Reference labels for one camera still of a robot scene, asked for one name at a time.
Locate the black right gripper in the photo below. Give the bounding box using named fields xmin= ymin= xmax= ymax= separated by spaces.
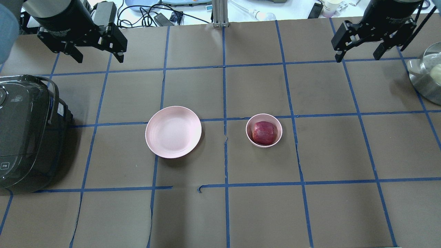
xmin=331 ymin=7 xmax=417 ymax=63

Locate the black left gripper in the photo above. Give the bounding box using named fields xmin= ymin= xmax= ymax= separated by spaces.
xmin=37 ymin=0 xmax=128 ymax=63

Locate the pink bowl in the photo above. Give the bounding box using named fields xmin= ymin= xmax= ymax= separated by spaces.
xmin=245 ymin=113 xmax=283 ymax=148

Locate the red apple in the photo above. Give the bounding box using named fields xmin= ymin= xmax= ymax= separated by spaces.
xmin=252 ymin=121 xmax=277 ymax=146

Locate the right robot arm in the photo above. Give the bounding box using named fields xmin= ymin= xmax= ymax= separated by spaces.
xmin=331 ymin=0 xmax=437 ymax=63

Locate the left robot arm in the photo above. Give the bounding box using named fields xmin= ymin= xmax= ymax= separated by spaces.
xmin=1 ymin=0 xmax=127 ymax=63

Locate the blue plate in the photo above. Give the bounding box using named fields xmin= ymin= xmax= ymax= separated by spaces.
xmin=124 ymin=0 xmax=161 ymax=13

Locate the pink plate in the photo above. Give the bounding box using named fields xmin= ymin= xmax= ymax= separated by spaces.
xmin=145 ymin=106 xmax=202 ymax=159

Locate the purple white cup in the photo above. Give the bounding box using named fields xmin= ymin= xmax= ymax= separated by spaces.
xmin=322 ymin=0 xmax=343 ymax=18

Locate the steel steamer pot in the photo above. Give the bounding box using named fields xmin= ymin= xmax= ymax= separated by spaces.
xmin=406 ymin=42 xmax=441 ymax=105

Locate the black power adapter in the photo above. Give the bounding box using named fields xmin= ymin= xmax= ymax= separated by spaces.
xmin=153 ymin=13 xmax=174 ymax=27

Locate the white steamed bun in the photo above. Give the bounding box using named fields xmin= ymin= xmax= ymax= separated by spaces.
xmin=430 ymin=64 xmax=441 ymax=86

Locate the dark grey rice cooker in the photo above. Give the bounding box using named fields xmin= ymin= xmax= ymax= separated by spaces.
xmin=0 ymin=75 xmax=73 ymax=196

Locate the light bulb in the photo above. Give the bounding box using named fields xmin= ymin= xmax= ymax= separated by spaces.
xmin=250 ymin=10 xmax=277 ymax=21

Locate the aluminium frame post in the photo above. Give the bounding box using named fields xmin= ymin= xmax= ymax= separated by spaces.
xmin=211 ymin=0 xmax=229 ymax=27

